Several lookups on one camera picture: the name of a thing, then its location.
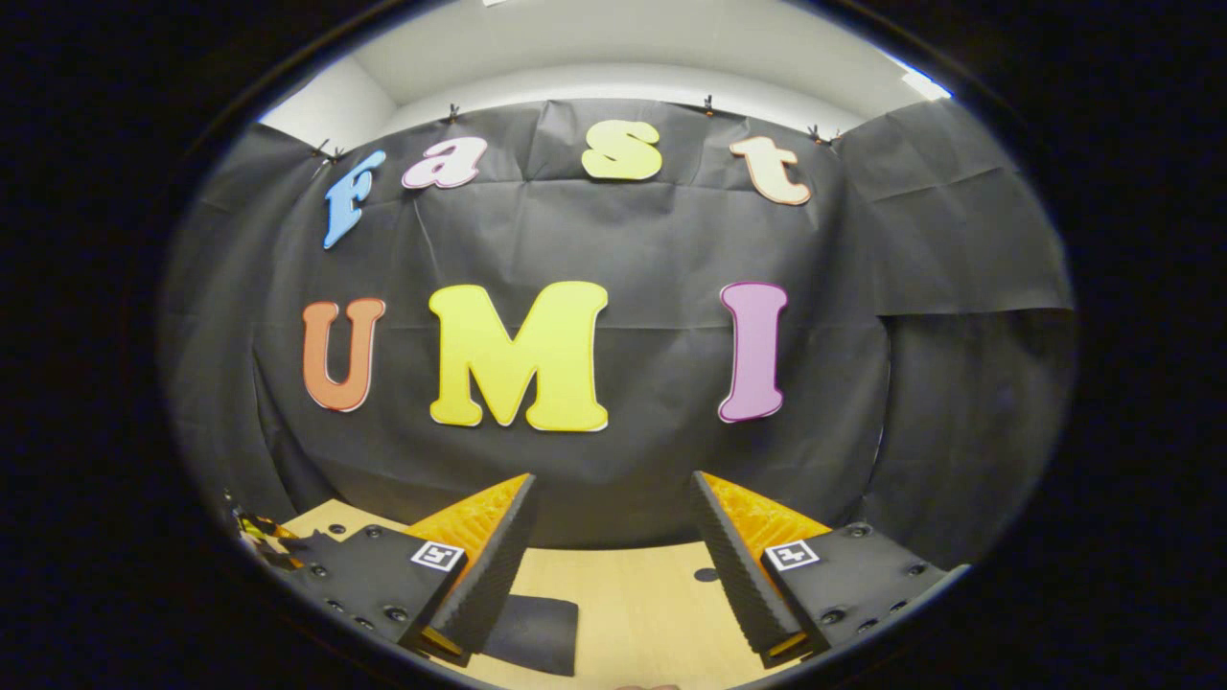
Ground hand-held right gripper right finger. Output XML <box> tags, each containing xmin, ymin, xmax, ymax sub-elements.
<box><xmin>690</xmin><ymin>469</ymin><xmax>971</xmax><ymax>670</ymax></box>

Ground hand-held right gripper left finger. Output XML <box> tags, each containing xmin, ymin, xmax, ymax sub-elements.
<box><xmin>276</xmin><ymin>470</ymin><xmax>540</xmax><ymax>670</ymax></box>

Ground dark grey jeans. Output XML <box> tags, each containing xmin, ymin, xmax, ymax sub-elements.
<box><xmin>479</xmin><ymin>594</ymin><xmax>581</xmax><ymax>678</ymax></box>

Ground black backdrop cloth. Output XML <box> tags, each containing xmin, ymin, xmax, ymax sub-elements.
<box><xmin>158</xmin><ymin>96</ymin><xmax>1079</xmax><ymax>566</ymax></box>

